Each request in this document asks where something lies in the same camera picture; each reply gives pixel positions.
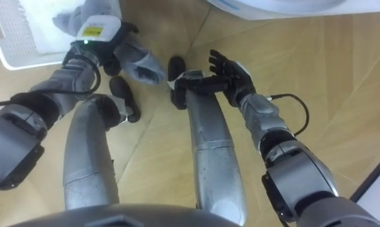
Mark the grey cloth garment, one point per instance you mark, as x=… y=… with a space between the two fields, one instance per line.
x=139 y=61

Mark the white washing machine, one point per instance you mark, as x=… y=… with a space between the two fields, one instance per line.
x=297 y=8

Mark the white plastic laundry basket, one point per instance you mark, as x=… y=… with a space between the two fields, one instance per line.
x=22 y=34

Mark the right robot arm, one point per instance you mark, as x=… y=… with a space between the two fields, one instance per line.
x=291 y=167

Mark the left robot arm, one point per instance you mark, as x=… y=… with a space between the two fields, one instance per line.
x=35 y=110

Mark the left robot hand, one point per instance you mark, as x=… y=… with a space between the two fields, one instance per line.
x=103 y=31

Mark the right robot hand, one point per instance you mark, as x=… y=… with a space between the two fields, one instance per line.
x=232 y=75

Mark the robot body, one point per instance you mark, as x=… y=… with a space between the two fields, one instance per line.
x=123 y=217

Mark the robot legs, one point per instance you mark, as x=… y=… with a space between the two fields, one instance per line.
x=205 y=142

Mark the white cabinet with dark edge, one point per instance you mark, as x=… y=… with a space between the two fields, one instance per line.
x=374 y=186

